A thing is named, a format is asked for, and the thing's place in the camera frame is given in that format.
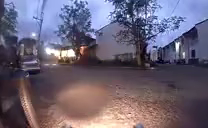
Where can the white house with gable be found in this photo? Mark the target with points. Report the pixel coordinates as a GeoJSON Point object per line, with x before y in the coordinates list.
{"type": "Point", "coordinates": [108, 43]}

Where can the grey asphalt road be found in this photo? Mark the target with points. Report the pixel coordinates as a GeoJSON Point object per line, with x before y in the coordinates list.
{"type": "Point", "coordinates": [132, 86]}

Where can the lit low building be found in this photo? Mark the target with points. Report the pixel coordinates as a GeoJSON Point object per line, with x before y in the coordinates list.
{"type": "Point", "coordinates": [63, 52]}

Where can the dark leafy tree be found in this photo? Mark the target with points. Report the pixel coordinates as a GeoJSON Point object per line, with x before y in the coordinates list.
{"type": "Point", "coordinates": [75, 23]}

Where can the tall leafy tree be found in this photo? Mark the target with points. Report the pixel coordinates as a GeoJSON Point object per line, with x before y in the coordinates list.
{"type": "Point", "coordinates": [138, 23]}

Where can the robot's own part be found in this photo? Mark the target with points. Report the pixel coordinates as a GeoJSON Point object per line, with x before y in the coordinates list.
{"type": "Point", "coordinates": [138, 125]}

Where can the utility pole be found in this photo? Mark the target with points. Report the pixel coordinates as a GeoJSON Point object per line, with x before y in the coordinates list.
{"type": "Point", "coordinates": [40, 30]}

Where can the parked vehicle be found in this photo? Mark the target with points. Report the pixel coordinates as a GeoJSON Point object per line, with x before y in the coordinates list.
{"type": "Point", "coordinates": [28, 55]}

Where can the row of white houses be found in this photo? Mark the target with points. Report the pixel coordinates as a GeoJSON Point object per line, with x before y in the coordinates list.
{"type": "Point", "coordinates": [198, 43]}

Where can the dark trees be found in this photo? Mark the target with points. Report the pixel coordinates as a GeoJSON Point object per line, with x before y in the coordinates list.
{"type": "Point", "coordinates": [7, 23]}

